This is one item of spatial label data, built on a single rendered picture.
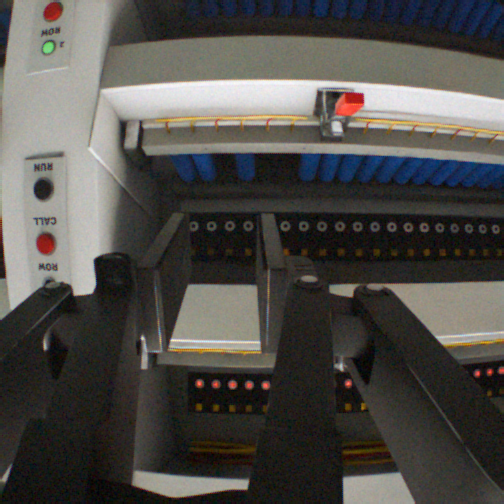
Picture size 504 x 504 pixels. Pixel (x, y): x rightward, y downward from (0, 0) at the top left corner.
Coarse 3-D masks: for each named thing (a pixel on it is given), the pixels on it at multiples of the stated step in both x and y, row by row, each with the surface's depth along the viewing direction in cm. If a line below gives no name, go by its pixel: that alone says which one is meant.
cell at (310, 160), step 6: (306, 156) 37; (312, 156) 36; (318, 156) 36; (300, 162) 39; (306, 162) 38; (312, 162) 37; (318, 162) 38; (300, 168) 40; (306, 168) 39; (312, 168) 39; (300, 174) 41; (306, 174) 40; (312, 174) 40; (306, 180) 42
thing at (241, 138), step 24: (168, 120) 32; (192, 120) 32; (216, 120) 32; (360, 120) 31; (384, 120) 31; (144, 144) 33; (168, 144) 33; (192, 144) 33; (216, 144) 33; (240, 144) 33; (264, 144) 33; (288, 144) 33; (312, 144) 33; (336, 144) 33; (360, 144) 33; (384, 144) 33; (408, 144) 33; (432, 144) 33; (456, 144) 33; (480, 144) 33
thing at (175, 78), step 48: (144, 48) 29; (192, 48) 29; (240, 48) 29; (288, 48) 29; (336, 48) 29; (384, 48) 29; (432, 48) 29; (144, 96) 30; (192, 96) 30; (240, 96) 30; (288, 96) 30; (384, 96) 29; (432, 96) 29; (480, 96) 28; (96, 144) 28; (144, 192) 42
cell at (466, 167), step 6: (468, 162) 36; (474, 162) 36; (480, 162) 36; (462, 168) 37; (468, 168) 37; (474, 168) 37; (450, 174) 40; (456, 174) 39; (462, 174) 38; (450, 180) 41; (456, 180) 40
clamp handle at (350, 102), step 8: (344, 96) 23; (352, 96) 23; (360, 96) 23; (336, 104) 26; (344, 104) 23; (352, 104) 23; (360, 104) 23; (336, 112) 26; (344, 112) 25; (352, 112) 25; (336, 120) 29; (336, 128) 29
